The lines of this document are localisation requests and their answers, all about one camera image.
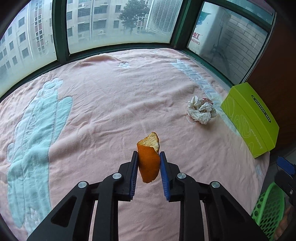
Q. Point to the lime green cardboard box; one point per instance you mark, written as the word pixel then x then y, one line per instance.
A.
pixel 252 118

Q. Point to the crumpled white tissue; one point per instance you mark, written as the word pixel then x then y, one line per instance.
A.
pixel 201 110

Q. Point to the green window frame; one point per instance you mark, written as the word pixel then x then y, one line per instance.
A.
pixel 227 37

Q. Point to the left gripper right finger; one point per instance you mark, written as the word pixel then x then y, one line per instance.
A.
pixel 206 210

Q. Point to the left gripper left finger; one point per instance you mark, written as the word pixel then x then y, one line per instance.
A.
pixel 90 209

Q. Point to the orange peel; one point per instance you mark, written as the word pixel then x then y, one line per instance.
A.
pixel 149 160

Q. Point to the brown wooden cabinet panel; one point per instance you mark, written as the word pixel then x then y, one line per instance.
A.
pixel 273 78

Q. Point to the green plastic mesh wastebasket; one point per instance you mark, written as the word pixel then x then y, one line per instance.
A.
pixel 269 210

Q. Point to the person right hand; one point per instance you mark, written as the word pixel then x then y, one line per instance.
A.
pixel 283 224

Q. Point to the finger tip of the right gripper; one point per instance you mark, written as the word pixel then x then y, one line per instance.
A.
pixel 287 166

